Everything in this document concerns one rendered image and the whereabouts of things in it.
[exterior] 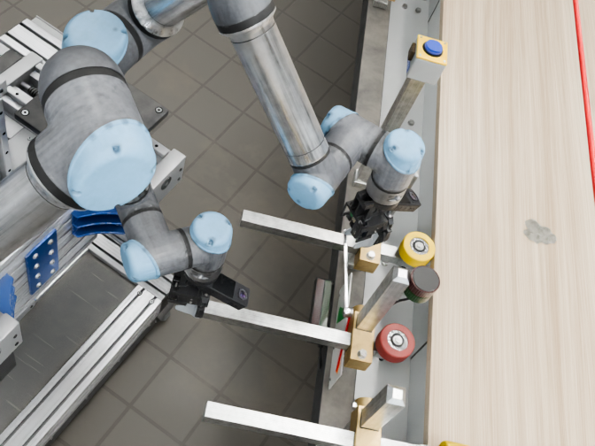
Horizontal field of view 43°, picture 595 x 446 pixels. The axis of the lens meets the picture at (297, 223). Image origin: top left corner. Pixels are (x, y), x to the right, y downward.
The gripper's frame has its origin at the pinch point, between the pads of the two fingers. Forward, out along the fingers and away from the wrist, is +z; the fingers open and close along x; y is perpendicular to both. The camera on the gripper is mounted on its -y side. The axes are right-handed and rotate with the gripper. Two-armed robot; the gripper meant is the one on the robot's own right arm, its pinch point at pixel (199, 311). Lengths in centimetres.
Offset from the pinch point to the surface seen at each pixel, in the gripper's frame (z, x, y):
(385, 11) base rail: 13, -126, -38
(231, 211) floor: 83, -81, -6
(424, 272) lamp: -28.5, -5.2, -39.9
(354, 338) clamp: -4.4, 0.2, -33.6
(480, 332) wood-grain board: -7, -7, -61
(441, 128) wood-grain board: -7, -63, -51
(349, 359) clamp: -3.6, 5.0, -33.1
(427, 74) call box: -35, -51, -36
